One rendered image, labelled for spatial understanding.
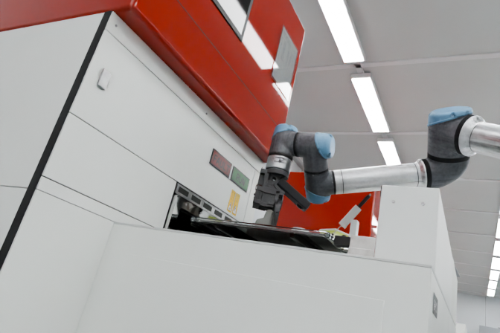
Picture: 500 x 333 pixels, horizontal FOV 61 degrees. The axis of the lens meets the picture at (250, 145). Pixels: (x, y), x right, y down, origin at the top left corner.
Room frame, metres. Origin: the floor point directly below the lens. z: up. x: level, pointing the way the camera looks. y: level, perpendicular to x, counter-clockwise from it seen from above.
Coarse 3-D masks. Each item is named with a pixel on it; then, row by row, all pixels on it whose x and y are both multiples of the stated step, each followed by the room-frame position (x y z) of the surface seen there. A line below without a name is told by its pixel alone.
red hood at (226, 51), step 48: (0, 0) 1.00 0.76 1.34; (48, 0) 0.88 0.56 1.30; (96, 0) 0.79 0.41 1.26; (144, 0) 0.75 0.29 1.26; (192, 0) 0.86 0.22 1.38; (240, 0) 1.01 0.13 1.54; (288, 0) 1.25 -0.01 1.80; (192, 48) 0.90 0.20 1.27; (240, 48) 1.07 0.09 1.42; (288, 48) 1.32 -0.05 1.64; (240, 96) 1.13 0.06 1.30; (288, 96) 1.39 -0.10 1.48
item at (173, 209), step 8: (176, 200) 1.06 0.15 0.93; (184, 200) 1.08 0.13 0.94; (176, 208) 1.07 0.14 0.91; (184, 208) 1.09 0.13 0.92; (192, 208) 1.12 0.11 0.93; (200, 208) 1.15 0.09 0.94; (168, 216) 1.06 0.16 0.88; (176, 216) 1.08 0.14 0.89; (200, 216) 1.16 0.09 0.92; (208, 216) 1.20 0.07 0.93; (168, 224) 1.06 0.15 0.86; (176, 224) 1.08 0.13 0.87
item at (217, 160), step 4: (216, 152) 1.17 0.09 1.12; (216, 156) 1.18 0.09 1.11; (220, 156) 1.20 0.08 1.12; (212, 160) 1.16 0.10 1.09; (216, 160) 1.18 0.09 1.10; (220, 160) 1.20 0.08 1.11; (224, 160) 1.22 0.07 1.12; (216, 164) 1.19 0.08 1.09; (220, 164) 1.20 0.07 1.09; (224, 164) 1.22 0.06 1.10; (228, 164) 1.24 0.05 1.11; (220, 168) 1.21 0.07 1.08; (224, 168) 1.23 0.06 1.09; (228, 168) 1.25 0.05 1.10; (224, 172) 1.23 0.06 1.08; (228, 172) 1.25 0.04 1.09
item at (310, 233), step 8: (192, 216) 1.09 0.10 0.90; (224, 224) 1.04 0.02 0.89; (232, 224) 1.02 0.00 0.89; (240, 224) 1.01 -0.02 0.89; (248, 224) 1.00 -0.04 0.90; (256, 224) 0.99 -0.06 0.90; (264, 224) 0.98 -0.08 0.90; (280, 232) 0.96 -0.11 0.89; (288, 232) 0.95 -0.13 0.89; (296, 232) 0.94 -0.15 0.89; (304, 232) 0.93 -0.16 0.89; (312, 232) 0.92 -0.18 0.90; (320, 232) 0.91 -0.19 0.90; (328, 232) 0.90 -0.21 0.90
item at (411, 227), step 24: (384, 192) 0.70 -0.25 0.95; (408, 192) 0.68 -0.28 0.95; (432, 192) 0.66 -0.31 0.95; (384, 216) 0.70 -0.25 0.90; (408, 216) 0.68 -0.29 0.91; (432, 216) 0.66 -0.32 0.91; (384, 240) 0.69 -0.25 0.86; (408, 240) 0.67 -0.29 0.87; (432, 240) 0.66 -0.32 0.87; (432, 264) 0.66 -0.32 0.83
